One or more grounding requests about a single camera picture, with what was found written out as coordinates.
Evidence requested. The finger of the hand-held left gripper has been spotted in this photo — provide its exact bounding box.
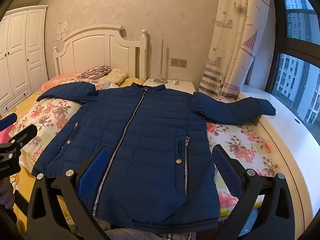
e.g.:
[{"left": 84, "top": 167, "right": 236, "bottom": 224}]
[
  {"left": 0, "top": 112, "right": 18, "bottom": 132},
  {"left": 9, "top": 124, "right": 38, "bottom": 152}
]

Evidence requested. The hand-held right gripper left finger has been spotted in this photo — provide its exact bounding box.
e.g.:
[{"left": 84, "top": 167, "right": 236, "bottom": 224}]
[{"left": 26, "top": 146, "right": 112, "bottom": 240}]

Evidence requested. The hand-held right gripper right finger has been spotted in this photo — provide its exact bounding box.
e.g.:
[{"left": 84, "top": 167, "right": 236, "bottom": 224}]
[{"left": 211, "top": 144, "right": 296, "bottom": 240}]

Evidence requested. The navy blue puffer jacket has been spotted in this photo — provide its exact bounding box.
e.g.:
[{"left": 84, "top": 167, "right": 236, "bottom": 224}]
[{"left": 31, "top": 82, "right": 277, "bottom": 230}]

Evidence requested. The person's left hand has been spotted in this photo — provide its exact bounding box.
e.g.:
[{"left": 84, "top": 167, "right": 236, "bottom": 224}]
[{"left": 0, "top": 180, "right": 14, "bottom": 209}]

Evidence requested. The pink cloth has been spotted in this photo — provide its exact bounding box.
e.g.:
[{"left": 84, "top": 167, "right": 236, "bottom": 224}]
[{"left": 0, "top": 126, "right": 13, "bottom": 143}]

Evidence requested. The floral bed sheet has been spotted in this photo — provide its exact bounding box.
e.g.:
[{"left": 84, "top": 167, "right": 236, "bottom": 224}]
[{"left": 9, "top": 74, "right": 281, "bottom": 209}]

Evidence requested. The yellow bed sheet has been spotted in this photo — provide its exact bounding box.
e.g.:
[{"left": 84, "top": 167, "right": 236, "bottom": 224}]
[{"left": 0, "top": 89, "right": 84, "bottom": 240}]

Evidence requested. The white wardrobe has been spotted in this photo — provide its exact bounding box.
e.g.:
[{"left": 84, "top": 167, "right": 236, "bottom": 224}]
[{"left": 0, "top": 5, "right": 49, "bottom": 117}]

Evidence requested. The white window sill bench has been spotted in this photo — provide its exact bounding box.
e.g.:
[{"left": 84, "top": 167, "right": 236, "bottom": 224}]
[{"left": 237, "top": 83, "right": 320, "bottom": 232}]

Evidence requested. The white nightstand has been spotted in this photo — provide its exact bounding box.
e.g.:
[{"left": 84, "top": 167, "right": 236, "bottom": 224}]
[{"left": 142, "top": 78, "right": 197, "bottom": 96}]

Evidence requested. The embroidered colourful pillow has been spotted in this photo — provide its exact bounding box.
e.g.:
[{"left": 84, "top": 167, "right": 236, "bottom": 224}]
[{"left": 76, "top": 66, "right": 111, "bottom": 80}]

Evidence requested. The yellow pillow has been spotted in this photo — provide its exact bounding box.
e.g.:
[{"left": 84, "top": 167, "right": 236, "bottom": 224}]
[{"left": 120, "top": 77, "right": 143, "bottom": 88}]

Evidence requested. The cream pillow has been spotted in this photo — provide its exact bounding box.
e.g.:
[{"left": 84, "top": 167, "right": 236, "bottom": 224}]
[{"left": 99, "top": 68, "right": 129, "bottom": 86}]

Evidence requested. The slim white desk lamp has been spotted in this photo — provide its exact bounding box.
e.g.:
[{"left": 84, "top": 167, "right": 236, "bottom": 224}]
[{"left": 150, "top": 39, "right": 171, "bottom": 84}]

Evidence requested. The white bed headboard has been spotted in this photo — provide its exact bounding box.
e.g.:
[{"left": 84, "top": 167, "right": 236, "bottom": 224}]
[{"left": 53, "top": 24, "right": 148, "bottom": 83}]

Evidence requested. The dark framed window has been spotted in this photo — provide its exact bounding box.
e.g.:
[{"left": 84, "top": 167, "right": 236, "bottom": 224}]
[{"left": 264, "top": 0, "right": 320, "bottom": 133}]

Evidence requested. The printed cream curtain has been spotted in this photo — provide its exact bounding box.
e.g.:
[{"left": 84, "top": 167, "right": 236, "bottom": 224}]
[{"left": 199, "top": 0, "right": 272, "bottom": 99}]

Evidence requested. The black strap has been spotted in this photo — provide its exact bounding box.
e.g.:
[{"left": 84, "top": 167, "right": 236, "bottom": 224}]
[{"left": 13, "top": 189, "right": 31, "bottom": 212}]

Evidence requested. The white wall notice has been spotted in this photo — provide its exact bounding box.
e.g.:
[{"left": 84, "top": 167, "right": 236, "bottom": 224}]
[{"left": 58, "top": 19, "right": 69, "bottom": 33}]

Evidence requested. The gold wall socket panel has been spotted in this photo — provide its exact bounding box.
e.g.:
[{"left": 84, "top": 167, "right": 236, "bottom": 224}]
[{"left": 170, "top": 58, "right": 188, "bottom": 68}]

